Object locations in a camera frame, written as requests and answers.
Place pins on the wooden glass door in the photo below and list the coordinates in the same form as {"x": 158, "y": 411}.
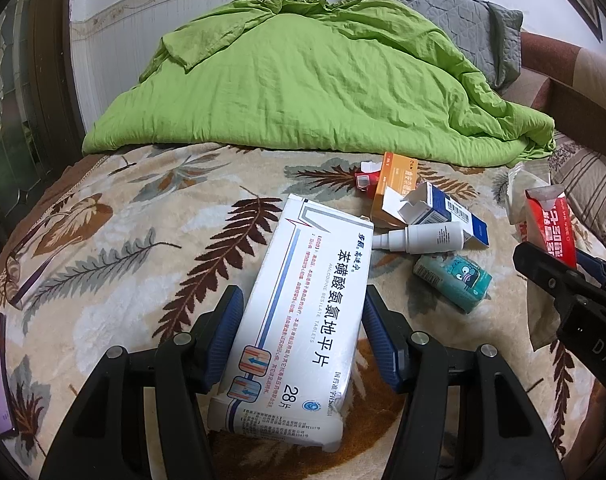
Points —
{"x": 48, "y": 85}

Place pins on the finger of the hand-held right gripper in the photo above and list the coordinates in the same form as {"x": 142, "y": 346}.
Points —
{"x": 543, "y": 267}
{"x": 598, "y": 270}

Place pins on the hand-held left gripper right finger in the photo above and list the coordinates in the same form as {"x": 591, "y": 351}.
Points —
{"x": 383, "y": 340}

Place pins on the small torn red packet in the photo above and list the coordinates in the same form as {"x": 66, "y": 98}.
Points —
{"x": 365, "y": 180}

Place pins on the orange medicine box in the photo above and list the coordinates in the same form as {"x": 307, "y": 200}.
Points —
{"x": 395, "y": 185}

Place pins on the green quilt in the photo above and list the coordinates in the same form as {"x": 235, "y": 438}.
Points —
{"x": 308, "y": 85}

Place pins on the white spray bottle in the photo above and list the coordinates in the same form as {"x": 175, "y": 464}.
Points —
{"x": 433, "y": 238}

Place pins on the white plastic pouch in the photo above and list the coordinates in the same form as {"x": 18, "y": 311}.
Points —
{"x": 520, "y": 195}

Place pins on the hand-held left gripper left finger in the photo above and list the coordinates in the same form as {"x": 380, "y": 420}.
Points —
{"x": 225, "y": 325}

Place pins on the brown sofa armrest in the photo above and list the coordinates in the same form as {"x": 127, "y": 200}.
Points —
{"x": 583, "y": 90}

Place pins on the teal tissue pack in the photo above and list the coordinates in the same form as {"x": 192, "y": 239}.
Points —
{"x": 453, "y": 280}

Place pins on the leaf print blanket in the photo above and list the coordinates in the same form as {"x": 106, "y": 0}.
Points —
{"x": 133, "y": 220}

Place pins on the white medicine box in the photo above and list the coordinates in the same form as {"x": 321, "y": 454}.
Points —
{"x": 293, "y": 310}

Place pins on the large red packet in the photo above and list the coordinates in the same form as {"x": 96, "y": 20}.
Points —
{"x": 548, "y": 220}

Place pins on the blue white box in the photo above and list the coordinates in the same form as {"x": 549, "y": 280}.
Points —
{"x": 448, "y": 210}

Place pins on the dark wooden wall frame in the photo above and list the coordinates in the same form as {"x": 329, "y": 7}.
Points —
{"x": 580, "y": 0}

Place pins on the striped pillow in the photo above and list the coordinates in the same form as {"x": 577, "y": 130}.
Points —
{"x": 593, "y": 185}

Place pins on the grey quilted pillow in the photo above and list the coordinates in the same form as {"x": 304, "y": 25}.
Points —
{"x": 448, "y": 10}

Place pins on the eyeglasses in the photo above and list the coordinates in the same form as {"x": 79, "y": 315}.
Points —
{"x": 14, "y": 270}

